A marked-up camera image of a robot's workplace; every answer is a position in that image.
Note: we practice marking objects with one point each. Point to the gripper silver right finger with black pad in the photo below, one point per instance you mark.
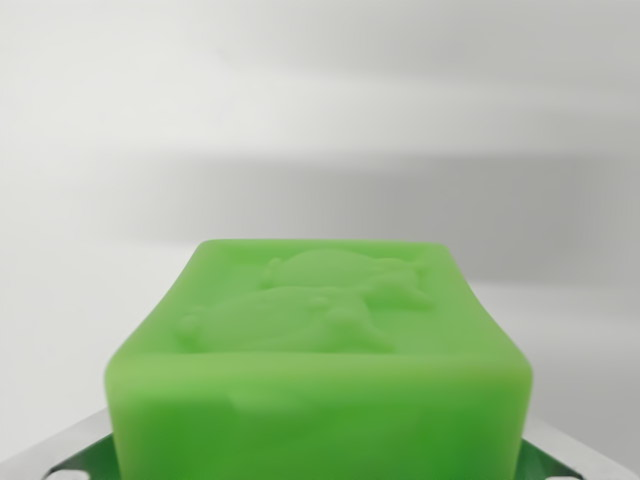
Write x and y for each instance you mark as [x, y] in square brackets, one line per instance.
[565, 460]

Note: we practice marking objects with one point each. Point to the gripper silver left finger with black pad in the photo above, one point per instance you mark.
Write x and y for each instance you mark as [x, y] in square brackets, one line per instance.
[75, 450]

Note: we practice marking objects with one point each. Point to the green embossed cube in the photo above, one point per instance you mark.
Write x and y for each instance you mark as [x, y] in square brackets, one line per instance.
[315, 390]

